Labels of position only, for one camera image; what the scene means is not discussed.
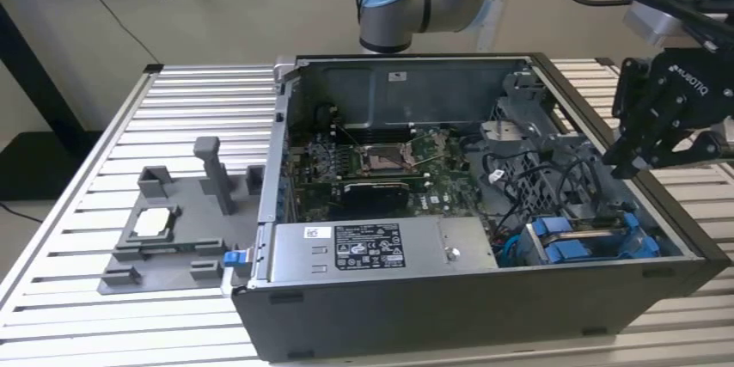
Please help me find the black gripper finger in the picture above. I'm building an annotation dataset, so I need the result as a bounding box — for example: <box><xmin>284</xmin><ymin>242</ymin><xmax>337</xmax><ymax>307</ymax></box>
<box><xmin>647</xmin><ymin>125</ymin><xmax>726</xmax><ymax>169</ymax></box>
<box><xmin>600</xmin><ymin>95</ymin><xmax>689</xmax><ymax>180</ymax></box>

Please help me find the hard disk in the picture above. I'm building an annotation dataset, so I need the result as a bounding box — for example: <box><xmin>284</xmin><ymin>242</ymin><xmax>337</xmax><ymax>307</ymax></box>
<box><xmin>524</xmin><ymin>211</ymin><xmax>661</xmax><ymax>266</ymax></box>

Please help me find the grey metal disk bay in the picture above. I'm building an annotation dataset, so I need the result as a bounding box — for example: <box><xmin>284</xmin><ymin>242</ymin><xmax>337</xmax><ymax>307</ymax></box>
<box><xmin>473</xmin><ymin>70</ymin><xmax>632</xmax><ymax>231</ymax></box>

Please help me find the green Dell motherboard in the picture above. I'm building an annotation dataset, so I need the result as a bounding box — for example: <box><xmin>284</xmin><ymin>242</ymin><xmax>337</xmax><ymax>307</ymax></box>
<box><xmin>288</xmin><ymin>123</ymin><xmax>489</xmax><ymax>223</ymax></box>

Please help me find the silver CPU socket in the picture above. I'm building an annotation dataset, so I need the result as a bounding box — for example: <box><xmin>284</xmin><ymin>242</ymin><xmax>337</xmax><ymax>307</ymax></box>
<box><xmin>351</xmin><ymin>142</ymin><xmax>429</xmax><ymax>180</ymax></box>

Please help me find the black graphics card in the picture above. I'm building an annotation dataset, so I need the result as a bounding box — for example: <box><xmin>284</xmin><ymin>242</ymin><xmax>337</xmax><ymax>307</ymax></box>
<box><xmin>339</xmin><ymin>179</ymin><xmax>412</xmax><ymax>210</ymax></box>

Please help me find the silver power supply unit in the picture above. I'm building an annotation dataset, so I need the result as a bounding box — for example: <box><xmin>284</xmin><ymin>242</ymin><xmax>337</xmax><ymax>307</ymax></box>
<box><xmin>266</xmin><ymin>216</ymin><xmax>499</xmax><ymax>283</ymax></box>

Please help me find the dark grey PC case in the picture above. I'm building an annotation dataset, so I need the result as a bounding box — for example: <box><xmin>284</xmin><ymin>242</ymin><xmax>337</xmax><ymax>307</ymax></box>
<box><xmin>220</xmin><ymin>52</ymin><xmax>726</xmax><ymax>363</ymax></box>

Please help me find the grey parts rack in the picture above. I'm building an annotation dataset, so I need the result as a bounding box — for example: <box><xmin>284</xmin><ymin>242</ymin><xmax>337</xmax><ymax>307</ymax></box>
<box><xmin>97</xmin><ymin>136</ymin><xmax>265</xmax><ymax>296</ymax></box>

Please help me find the silver CPU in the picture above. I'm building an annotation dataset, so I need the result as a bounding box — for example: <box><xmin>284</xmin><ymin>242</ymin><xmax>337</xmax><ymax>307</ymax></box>
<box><xmin>133</xmin><ymin>206</ymin><xmax>174</xmax><ymax>238</ymax></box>

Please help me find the black desk stand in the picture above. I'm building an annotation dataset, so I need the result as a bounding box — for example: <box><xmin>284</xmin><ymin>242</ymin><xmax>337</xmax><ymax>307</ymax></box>
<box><xmin>0</xmin><ymin>0</ymin><xmax>109</xmax><ymax>204</ymax></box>

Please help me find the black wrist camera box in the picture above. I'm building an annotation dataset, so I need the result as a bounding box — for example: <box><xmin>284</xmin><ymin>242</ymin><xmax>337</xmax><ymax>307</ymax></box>
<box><xmin>608</xmin><ymin>56</ymin><xmax>656</xmax><ymax>122</ymax></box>

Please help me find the black looped wire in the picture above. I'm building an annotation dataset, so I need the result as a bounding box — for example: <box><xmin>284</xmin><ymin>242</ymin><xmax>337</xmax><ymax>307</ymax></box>
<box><xmin>557</xmin><ymin>155</ymin><xmax>609</xmax><ymax>214</ymax></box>

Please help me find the black wire with white label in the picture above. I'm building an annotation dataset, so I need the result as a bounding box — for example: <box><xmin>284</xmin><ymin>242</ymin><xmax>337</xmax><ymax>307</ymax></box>
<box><xmin>479</xmin><ymin>149</ymin><xmax>552</xmax><ymax>188</ymax></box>

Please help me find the blue wire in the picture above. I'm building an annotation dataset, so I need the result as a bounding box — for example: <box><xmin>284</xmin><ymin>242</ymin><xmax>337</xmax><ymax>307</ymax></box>
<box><xmin>493</xmin><ymin>228</ymin><xmax>521</xmax><ymax>268</ymax></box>

